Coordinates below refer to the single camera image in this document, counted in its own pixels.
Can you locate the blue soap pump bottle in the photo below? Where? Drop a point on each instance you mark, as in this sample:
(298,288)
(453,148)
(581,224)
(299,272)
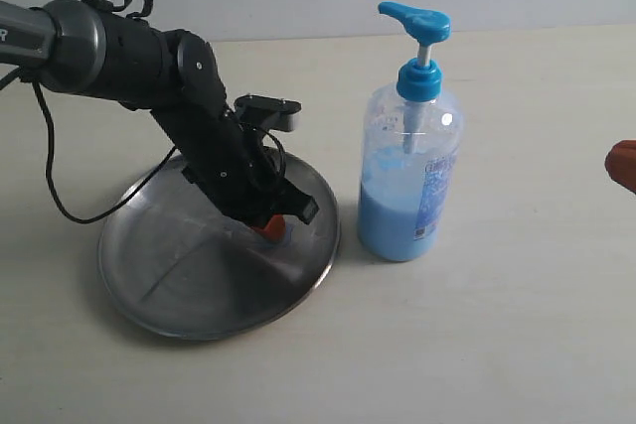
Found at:
(411,134)

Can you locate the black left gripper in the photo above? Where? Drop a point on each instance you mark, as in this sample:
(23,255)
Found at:
(227,161)

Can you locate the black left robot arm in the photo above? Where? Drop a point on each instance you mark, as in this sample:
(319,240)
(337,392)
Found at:
(90,48)

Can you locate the round stainless steel plate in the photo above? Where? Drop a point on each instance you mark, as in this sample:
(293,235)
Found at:
(173,265)

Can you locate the blue soap blob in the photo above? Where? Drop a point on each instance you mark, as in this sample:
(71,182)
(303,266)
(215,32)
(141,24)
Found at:
(280,242)

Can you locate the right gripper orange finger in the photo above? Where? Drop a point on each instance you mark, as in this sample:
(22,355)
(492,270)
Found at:
(620,164)

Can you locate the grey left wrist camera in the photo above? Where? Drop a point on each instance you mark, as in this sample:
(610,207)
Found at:
(268,113)

